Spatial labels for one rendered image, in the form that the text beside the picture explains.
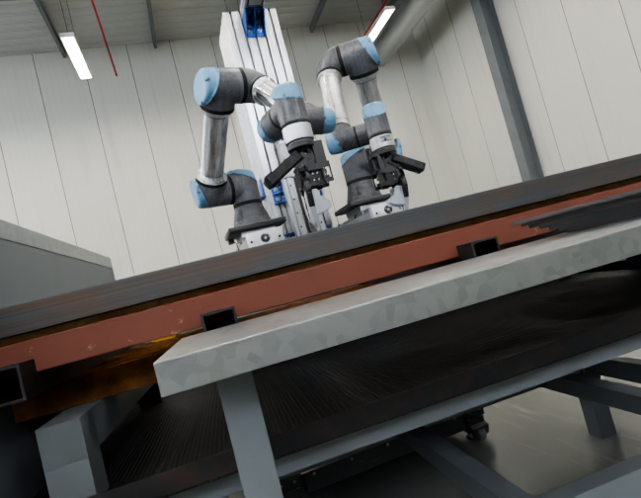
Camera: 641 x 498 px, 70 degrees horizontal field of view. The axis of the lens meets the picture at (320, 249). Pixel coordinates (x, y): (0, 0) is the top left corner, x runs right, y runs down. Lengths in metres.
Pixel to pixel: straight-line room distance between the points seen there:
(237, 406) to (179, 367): 0.14
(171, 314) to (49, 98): 11.77
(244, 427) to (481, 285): 0.30
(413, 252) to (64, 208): 11.01
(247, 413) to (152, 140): 11.32
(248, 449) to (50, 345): 0.36
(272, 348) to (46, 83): 12.25
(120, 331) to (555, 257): 0.59
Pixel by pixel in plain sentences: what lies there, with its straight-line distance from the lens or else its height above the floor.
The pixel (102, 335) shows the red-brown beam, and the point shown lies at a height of 0.78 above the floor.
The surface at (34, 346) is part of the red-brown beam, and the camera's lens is 0.79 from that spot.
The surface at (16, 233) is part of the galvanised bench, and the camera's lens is 1.15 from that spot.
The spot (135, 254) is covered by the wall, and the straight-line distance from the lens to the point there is 11.20.
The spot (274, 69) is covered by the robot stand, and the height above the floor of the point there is 1.74.
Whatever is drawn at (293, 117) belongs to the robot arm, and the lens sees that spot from 1.17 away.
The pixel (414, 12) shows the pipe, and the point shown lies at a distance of 11.61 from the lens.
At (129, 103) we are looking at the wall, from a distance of 12.14.
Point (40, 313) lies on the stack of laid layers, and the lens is 0.79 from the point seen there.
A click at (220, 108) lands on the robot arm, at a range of 1.61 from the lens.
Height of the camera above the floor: 0.79
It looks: 3 degrees up
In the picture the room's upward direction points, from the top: 15 degrees counter-clockwise
